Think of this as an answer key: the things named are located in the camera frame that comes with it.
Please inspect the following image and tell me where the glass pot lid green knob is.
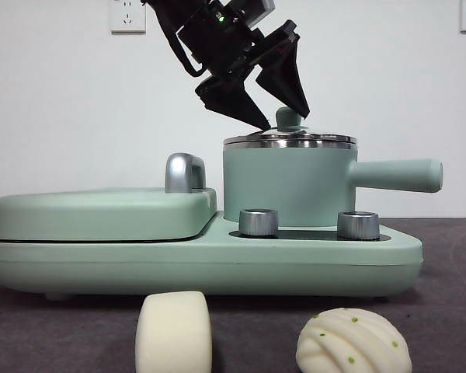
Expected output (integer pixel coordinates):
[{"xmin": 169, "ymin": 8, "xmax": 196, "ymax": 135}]
[{"xmin": 222, "ymin": 106, "xmax": 358, "ymax": 145}]

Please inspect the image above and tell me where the smooth white steamed bun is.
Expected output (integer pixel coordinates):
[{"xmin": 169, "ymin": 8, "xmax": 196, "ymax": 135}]
[{"xmin": 135, "ymin": 290, "xmax": 214, "ymax": 373}]

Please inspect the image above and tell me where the ridged white green-speckled bun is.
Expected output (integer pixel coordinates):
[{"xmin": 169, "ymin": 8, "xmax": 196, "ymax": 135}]
[{"xmin": 296, "ymin": 306, "xmax": 413, "ymax": 373}]

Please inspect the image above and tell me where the silver control knob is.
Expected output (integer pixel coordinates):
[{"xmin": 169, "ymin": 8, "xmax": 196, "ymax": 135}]
[
  {"xmin": 336, "ymin": 211, "xmax": 381, "ymax": 240},
  {"xmin": 238, "ymin": 208, "xmax": 280, "ymax": 238}
]

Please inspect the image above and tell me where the black control panel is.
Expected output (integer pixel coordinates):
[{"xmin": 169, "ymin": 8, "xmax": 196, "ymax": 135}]
[{"xmin": 230, "ymin": 229, "xmax": 392, "ymax": 241}]

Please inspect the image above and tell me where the mint green breakfast machine base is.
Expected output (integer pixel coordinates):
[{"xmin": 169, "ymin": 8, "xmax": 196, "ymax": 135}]
[{"xmin": 0, "ymin": 227, "xmax": 425, "ymax": 302}]

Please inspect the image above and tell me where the mint green griddle lid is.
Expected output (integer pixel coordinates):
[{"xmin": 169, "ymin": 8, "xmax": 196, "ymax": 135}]
[{"xmin": 0, "ymin": 186, "xmax": 219, "ymax": 242}]

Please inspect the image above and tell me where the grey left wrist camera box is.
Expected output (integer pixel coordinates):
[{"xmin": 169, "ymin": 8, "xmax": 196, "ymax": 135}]
[{"xmin": 238, "ymin": 0, "xmax": 276, "ymax": 24}]

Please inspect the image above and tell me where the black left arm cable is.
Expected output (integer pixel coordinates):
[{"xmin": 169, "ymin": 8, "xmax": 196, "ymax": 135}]
[{"xmin": 141, "ymin": 0, "xmax": 205, "ymax": 77}]

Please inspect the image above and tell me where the silver griddle lid handle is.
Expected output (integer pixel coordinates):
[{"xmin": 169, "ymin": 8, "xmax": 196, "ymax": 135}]
[{"xmin": 165, "ymin": 152, "xmax": 208, "ymax": 194}]

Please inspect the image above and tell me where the mint green handled pot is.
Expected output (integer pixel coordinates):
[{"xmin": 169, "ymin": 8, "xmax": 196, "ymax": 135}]
[{"xmin": 221, "ymin": 136, "xmax": 444, "ymax": 228}]

